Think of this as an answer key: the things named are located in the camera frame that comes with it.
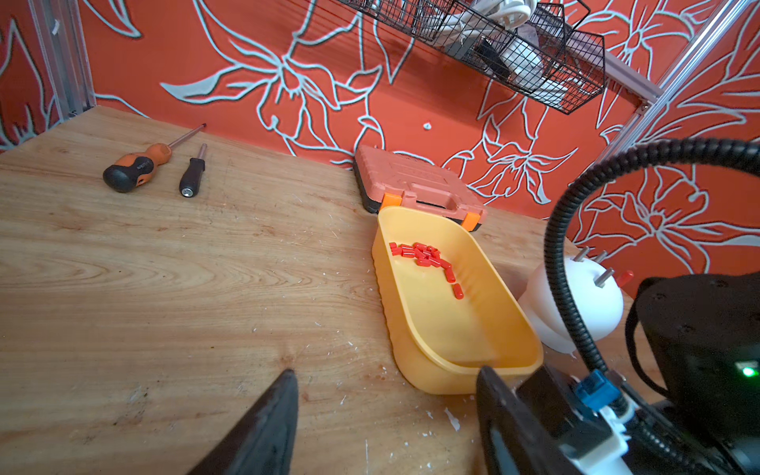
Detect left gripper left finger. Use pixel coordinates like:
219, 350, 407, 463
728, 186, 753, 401
190, 369, 299, 474

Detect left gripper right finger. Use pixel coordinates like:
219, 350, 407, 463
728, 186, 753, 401
476, 366, 579, 475

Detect red screw protection sleeve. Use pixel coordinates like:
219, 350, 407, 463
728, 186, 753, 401
615, 270, 635, 288

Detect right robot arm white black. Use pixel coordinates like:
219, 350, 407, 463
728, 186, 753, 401
544, 139, 759, 474

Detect white dome screw fixture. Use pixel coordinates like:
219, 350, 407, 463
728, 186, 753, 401
519, 256, 623, 354

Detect metal screw front left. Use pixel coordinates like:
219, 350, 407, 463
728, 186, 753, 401
594, 268, 615, 288

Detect red sleeves pile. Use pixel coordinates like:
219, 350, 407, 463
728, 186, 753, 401
388, 241, 465, 300

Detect yellow plastic tray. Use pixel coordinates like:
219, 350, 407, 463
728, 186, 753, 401
371, 207, 543, 395

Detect orange tool case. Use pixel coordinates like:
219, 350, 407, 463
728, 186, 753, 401
353, 146, 487, 232

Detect black handled screwdriver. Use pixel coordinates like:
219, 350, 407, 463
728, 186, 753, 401
178, 144, 208, 198

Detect orange handled screwdriver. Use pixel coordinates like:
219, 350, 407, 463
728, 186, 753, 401
102, 123, 207, 193

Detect black wire wall basket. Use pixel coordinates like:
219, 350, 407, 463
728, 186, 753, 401
348, 0, 607, 114

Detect white coiled cable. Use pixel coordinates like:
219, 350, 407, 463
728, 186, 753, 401
426, 0, 536, 49

